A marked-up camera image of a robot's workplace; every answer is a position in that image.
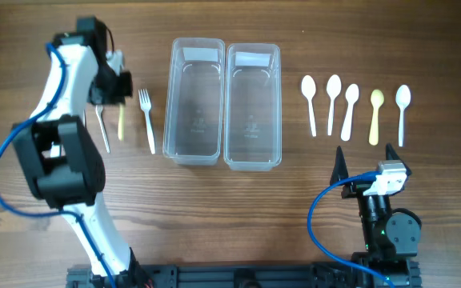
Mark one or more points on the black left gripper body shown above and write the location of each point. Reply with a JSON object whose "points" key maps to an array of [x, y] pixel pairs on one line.
{"points": [[108, 93]]}

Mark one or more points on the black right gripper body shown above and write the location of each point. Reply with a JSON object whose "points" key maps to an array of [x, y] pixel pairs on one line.
{"points": [[359, 188]]}

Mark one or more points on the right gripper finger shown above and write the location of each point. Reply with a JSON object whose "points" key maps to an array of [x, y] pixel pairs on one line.
{"points": [[392, 155], [340, 170]]}

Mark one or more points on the slim white plastic fork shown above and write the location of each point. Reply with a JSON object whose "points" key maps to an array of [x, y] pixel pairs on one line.
{"points": [[99, 110]]}

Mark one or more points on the yellow plastic fork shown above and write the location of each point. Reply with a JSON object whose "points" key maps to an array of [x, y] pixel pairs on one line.
{"points": [[121, 122]]}

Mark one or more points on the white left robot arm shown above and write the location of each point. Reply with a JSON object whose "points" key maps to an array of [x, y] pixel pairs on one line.
{"points": [[59, 159]]}

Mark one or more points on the left clear plastic container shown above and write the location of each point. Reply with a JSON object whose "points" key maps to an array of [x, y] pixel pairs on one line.
{"points": [[193, 120]]}

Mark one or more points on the clear plastic container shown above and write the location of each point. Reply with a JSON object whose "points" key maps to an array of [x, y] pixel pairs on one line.
{"points": [[193, 120], [253, 109]]}

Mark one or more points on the right clear plastic container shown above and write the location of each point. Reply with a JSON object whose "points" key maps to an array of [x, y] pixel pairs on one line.
{"points": [[253, 109]]}

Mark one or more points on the yellow plastic spoon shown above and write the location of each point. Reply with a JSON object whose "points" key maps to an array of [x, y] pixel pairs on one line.
{"points": [[377, 100]]}

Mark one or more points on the translucent white plastic spoon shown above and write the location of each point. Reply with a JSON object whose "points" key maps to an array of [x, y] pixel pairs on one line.
{"points": [[402, 99]]}

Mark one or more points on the wide white plastic spoon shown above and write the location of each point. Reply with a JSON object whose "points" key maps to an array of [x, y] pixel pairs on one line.
{"points": [[351, 96]]}

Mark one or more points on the cream plastic spoon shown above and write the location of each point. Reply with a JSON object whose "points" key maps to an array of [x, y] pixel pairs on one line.
{"points": [[308, 89]]}

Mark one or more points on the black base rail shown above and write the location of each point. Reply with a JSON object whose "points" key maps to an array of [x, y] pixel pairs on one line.
{"points": [[230, 276]]}

